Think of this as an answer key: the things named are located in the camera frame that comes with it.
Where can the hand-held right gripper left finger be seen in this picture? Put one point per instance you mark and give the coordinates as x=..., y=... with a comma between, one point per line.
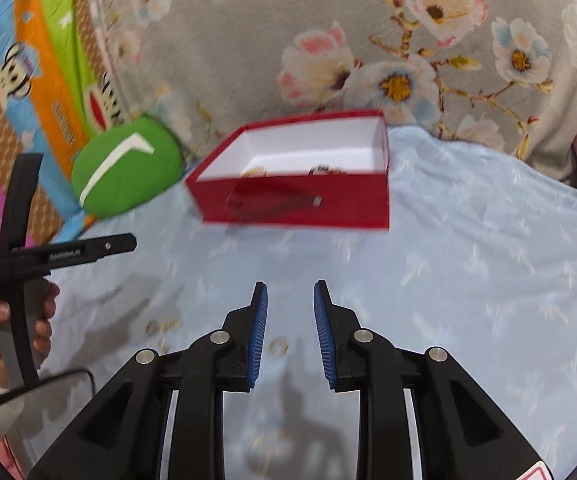
x=258, y=340

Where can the red cardboard box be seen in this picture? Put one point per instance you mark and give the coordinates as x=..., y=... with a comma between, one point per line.
x=348, y=200

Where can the floral grey pillow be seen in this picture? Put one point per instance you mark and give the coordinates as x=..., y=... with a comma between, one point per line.
x=268, y=20

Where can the person's left hand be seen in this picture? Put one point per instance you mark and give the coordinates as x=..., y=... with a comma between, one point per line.
x=43, y=305

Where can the grey black-rimmed panel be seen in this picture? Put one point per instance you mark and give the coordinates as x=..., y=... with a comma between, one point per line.
x=43, y=400

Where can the green round pillow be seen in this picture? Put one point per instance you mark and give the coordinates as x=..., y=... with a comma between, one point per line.
x=118, y=180

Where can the colourful cartoon printed blanket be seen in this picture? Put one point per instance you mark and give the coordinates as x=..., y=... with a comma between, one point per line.
x=43, y=60

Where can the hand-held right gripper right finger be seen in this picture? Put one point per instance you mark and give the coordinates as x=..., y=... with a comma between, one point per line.
x=324, y=340

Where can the light blue bed sheet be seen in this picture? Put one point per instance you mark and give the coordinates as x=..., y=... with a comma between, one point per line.
x=468, y=260

